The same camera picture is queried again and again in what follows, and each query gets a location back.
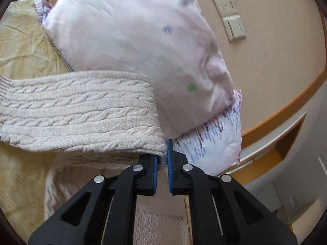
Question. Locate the white wall switch panel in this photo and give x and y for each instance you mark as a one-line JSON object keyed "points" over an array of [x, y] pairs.
{"points": [[231, 19]]}

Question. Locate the white bedside cabinet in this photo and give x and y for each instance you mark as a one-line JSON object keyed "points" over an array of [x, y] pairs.
{"points": [[286, 168]]}

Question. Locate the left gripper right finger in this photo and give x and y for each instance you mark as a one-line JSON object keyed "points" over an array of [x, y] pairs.
{"points": [[222, 210]]}

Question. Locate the wooden headboard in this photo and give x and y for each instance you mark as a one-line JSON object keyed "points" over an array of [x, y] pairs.
{"points": [[279, 67]]}

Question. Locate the beige cable knit sweater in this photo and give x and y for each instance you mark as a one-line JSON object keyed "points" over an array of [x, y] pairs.
{"points": [[94, 122]]}

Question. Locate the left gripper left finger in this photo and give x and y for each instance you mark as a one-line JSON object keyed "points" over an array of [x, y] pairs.
{"points": [[103, 211]]}

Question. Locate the pink floral left pillow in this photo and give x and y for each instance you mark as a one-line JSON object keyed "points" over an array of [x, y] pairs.
{"points": [[170, 42]]}

